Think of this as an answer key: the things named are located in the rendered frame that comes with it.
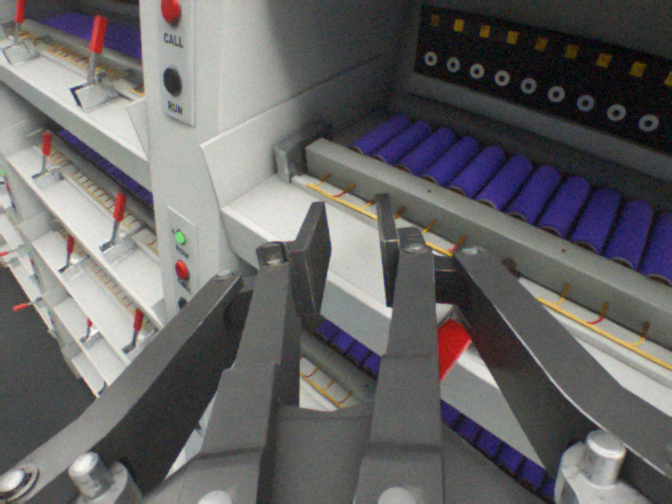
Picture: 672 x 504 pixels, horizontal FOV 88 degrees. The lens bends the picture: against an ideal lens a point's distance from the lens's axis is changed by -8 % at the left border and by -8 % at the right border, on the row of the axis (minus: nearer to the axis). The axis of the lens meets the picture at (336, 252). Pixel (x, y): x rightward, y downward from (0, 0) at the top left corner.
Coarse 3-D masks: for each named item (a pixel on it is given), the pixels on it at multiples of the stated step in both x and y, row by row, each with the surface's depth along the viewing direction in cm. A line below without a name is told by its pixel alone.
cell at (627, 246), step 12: (636, 204) 23; (648, 204) 23; (624, 216) 22; (636, 216) 22; (648, 216) 22; (624, 228) 21; (636, 228) 21; (648, 228) 22; (612, 240) 21; (624, 240) 20; (636, 240) 20; (612, 252) 20; (624, 252) 20; (636, 252) 20; (636, 264) 19
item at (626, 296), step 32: (320, 160) 27; (352, 160) 25; (320, 192) 26; (352, 192) 26; (384, 192) 24; (416, 192) 23; (448, 192) 23; (448, 224) 22; (480, 224) 21; (512, 224) 21; (512, 256) 21; (544, 256) 19; (576, 256) 19; (576, 288) 19; (608, 288) 18; (640, 288) 18; (576, 320) 18; (640, 320) 18; (640, 352) 17
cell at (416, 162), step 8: (432, 136) 28; (440, 136) 28; (448, 136) 28; (424, 144) 27; (432, 144) 27; (440, 144) 28; (448, 144) 28; (416, 152) 27; (424, 152) 27; (432, 152) 27; (440, 152) 28; (400, 160) 26; (408, 160) 26; (416, 160) 26; (424, 160) 27; (432, 160) 27; (408, 168) 26; (416, 168) 26; (424, 168) 27
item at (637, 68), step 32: (448, 32) 28; (480, 32) 26; (512, 32) 25; (544, 32) 24; (416, 64) 31; (480, 64) 28; (512, 64) 26; (544, 64) 25; (576, 64) 24; (608, 64) 22; (640, 64) 21; (512, 96) 28; (544, 96) 26; (576, 96) 25; (608, 96) 23; (640, 96) 22; (608, 128) 25; (640, 128) 23
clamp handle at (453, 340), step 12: (444, 324) 14; (456, 324) 15; (444, 336) 14; (456, 336) 14; (468, 336) 14; (444, 348) 13; (456, 348) 13; (444, 360) 12; (456, 360) 13; (444, 372) 12
